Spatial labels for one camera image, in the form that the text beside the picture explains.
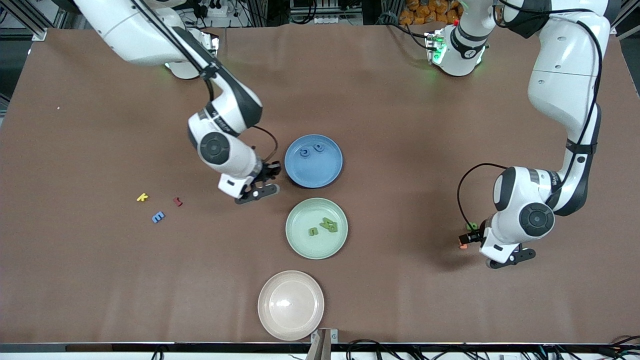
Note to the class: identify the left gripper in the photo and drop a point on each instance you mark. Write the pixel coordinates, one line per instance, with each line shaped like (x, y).
(476, 235)

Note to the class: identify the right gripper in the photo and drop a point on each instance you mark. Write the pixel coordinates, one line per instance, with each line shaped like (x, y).
(265, 171)

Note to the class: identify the blue foam letter C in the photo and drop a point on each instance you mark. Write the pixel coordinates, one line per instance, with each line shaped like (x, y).
(301, 154)

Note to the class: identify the blue foam letter P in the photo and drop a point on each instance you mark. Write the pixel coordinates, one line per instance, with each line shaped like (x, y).
(318, 148)

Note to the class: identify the green foam letter U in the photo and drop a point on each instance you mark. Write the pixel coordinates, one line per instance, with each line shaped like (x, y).
(313, 232)

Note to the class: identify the green foam letter N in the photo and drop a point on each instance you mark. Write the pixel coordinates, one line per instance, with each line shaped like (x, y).
(325, 221)

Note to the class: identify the green foam letter P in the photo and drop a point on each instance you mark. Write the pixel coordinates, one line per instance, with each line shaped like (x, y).
(334, 229)

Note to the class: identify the blue foam letter E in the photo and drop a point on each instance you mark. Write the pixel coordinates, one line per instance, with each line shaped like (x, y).
(158, 217)

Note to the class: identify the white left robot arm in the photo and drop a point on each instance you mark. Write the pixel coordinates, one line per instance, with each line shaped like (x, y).
(565, 90)

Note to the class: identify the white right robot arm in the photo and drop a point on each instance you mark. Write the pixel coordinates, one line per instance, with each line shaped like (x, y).
(135, 35)

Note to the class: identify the blue plate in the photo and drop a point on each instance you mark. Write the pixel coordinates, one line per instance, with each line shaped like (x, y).
(320, 172)

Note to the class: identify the green plate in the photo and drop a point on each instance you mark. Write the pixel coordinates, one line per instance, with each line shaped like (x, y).
(310, 247)

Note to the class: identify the red foam letter I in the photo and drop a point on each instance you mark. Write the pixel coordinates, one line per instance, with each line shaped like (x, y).
(177, 201)

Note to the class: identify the brown table cover sheet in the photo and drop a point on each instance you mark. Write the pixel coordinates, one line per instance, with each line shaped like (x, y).
(400, 300)

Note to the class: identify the beige plate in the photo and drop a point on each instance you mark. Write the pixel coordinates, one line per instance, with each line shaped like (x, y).
(290, 305)

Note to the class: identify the yellow foam letter K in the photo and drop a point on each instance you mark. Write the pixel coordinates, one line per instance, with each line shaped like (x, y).
(142, 197)

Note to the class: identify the white power strip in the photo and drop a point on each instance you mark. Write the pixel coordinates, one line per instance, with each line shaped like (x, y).
(330, 20)
(215, 11)

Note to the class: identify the orange net bag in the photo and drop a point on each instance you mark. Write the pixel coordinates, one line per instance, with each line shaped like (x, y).
(425, 12)

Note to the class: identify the aluminium frame post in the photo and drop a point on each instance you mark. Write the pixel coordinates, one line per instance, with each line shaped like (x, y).
(39, 32)

